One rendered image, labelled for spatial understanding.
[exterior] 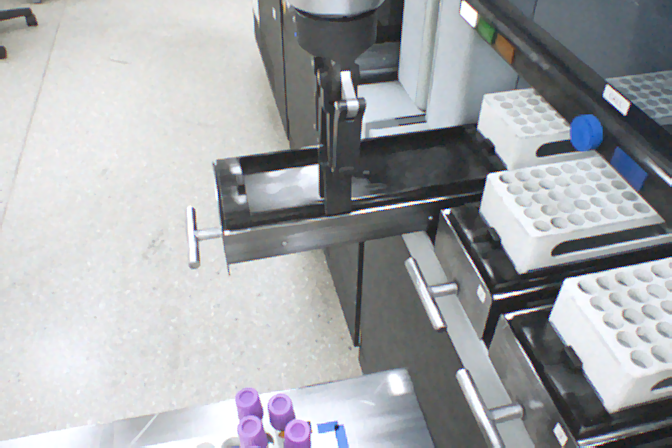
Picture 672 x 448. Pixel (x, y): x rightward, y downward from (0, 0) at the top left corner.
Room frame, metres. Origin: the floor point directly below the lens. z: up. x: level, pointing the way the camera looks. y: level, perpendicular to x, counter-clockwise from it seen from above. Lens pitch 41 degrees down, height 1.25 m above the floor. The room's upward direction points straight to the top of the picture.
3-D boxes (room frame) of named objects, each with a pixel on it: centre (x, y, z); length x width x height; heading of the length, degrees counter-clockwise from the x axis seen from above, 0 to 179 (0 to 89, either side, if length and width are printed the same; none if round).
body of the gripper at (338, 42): (0.50, 0.00, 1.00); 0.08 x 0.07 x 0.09; 14
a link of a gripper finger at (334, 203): (0.48, -0.01, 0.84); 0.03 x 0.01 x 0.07; 104
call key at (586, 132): (0.39, -0.21, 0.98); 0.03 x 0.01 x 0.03; 14
